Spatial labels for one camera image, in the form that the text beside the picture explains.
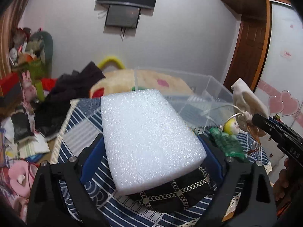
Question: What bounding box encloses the black clothing pile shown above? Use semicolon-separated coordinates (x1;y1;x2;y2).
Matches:
34;62;105;137

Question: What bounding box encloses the clear plastic storage box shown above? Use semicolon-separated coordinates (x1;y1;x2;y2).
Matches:
134;68;234;134

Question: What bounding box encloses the red and black box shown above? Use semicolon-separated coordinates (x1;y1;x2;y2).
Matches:
0;72;22;108

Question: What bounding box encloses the white foam block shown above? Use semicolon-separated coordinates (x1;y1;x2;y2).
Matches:
101;89;206;196

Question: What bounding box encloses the small black wall monitor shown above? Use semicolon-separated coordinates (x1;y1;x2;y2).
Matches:
105;5;141;29

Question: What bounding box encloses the pink rabbit toy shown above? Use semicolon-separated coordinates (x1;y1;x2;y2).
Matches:
22;70;37;104

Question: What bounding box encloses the white wardrobe with hearts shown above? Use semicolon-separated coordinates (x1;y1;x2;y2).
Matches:
255;1;302;134

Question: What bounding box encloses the green knitted cloth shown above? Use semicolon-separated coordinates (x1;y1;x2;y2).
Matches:
209;127;246;161

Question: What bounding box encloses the beige floral blanket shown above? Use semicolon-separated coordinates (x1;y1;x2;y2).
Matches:
89;69;193;98

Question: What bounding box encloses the green box of clutter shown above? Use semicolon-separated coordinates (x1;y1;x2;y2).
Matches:
11;59;52;81

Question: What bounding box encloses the brown wooden door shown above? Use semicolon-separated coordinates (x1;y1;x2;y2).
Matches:
223;18;268;93

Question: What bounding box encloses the black chain-pattern pouch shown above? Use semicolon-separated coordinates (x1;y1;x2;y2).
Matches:
129;166;217;213

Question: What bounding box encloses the yellow curved tube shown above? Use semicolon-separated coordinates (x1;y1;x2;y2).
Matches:
97;55;126;70

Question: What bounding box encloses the grey green plush cushion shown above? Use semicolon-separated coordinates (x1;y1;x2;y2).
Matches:
30;30;53;77

